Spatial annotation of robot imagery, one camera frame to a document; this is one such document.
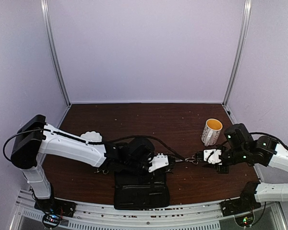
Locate silver scissors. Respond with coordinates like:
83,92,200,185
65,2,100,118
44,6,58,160
94,168,109,175
175,154,199,165

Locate black zip tool case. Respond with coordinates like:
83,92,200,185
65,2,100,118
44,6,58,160
114,172,170,210

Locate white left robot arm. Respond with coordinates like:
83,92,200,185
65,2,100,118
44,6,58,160
5,115,179,213

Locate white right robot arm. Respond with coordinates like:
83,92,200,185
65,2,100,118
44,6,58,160
195,123,288,212

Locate white patterned mug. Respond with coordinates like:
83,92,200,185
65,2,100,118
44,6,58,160
201,118,223,147

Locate white scalloped bowl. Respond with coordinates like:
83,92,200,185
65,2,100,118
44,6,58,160
80,131,103,142

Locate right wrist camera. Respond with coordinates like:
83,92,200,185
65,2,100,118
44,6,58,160
196,149,222,165

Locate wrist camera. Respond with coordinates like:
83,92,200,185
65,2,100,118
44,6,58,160
196,149,222,165
148,154,176,173

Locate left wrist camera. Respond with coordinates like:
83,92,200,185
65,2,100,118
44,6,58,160
148,154,176,173

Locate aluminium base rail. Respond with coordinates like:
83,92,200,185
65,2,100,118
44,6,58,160
7,190,288,230

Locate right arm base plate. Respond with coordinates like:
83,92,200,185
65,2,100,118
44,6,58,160
220,197,262,229

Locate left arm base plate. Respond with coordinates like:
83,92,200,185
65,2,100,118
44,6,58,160
34,198,76,229

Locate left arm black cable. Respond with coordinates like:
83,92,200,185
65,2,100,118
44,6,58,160
2,129,187,163

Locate right aluminium frame post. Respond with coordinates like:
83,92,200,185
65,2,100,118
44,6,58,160
222,0,252,107

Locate aluminium frame post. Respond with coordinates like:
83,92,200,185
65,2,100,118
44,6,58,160
222,0,252,107
40,0,71,107

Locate left aluminium frame post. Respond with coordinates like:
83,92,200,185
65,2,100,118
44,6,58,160
40,0,71,107

